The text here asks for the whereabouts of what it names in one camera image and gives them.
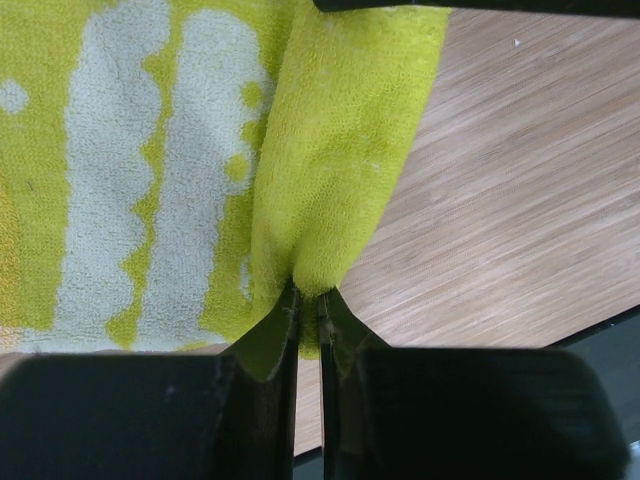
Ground yellow green patterned towel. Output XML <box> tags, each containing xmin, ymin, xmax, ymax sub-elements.
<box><xmin>1</xmin><ymin>1</ymin><xmax>450</xmax><ymax>353</ymax></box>

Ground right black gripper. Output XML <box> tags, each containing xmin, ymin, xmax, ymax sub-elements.
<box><xmin>314</xmin><ymin>0</ymin><xmax>639</xmax><ymax>19</ymax></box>

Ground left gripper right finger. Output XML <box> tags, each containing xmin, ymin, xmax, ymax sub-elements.
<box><xmin>316</xmin><ymin>290</ymin><xmax>631</xmax><ymax>479</ymax></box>

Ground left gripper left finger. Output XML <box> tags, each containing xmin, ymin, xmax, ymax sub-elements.
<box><xmin>1</xmin><ymin>285</ymin><xmax>301</xmax><ymax>479</ymax></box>

